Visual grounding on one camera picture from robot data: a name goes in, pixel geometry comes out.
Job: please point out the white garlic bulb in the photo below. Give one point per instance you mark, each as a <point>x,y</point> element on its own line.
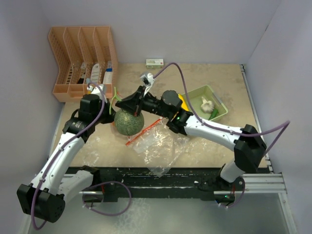
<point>207,106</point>

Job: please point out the white blue bottle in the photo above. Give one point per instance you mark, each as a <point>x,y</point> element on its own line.
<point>108,75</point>

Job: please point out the green netted melon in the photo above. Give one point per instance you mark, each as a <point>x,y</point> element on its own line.
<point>127,124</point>

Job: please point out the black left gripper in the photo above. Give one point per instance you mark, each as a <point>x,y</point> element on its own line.
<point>111,113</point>

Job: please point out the pale green perforated basket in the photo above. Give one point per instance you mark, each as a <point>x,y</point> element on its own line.
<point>196,101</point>

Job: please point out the aluminium frame rail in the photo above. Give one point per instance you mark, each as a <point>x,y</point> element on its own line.
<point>283,199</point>

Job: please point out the white ribbed item in organizer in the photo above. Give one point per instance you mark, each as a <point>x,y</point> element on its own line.
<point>94,75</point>

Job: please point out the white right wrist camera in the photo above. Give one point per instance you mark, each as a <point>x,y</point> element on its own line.
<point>148,80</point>

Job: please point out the yellow banana bunch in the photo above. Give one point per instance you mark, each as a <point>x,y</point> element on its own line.
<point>182,102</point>

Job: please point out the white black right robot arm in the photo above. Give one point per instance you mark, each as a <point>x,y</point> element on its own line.
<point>247,146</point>

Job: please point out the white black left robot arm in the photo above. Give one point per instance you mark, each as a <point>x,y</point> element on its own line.
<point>46,195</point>

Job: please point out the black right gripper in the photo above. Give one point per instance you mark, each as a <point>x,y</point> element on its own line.
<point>134,102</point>

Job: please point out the peach plastic desk organizer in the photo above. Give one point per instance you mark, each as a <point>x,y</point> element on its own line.
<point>76,50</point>

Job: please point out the black front mounting rail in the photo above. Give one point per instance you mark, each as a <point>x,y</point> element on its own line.
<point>200,183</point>

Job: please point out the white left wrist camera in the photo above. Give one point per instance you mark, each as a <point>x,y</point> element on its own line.
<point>98,89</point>

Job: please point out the small white green box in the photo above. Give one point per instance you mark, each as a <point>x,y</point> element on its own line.
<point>154,63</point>

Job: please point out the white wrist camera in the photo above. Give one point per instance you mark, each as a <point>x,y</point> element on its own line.
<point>98,89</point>
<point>148,80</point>

